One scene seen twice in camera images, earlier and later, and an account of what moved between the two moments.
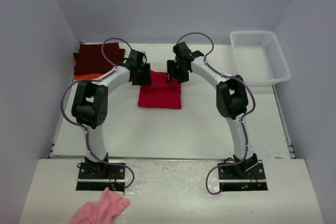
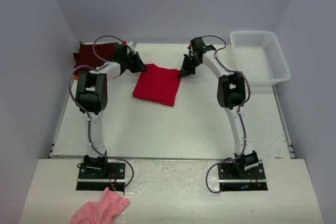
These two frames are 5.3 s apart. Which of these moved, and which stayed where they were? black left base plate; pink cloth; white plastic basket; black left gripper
Moved: black left gripper
Stayed: black left base plate; white plastic basket; pink cloth
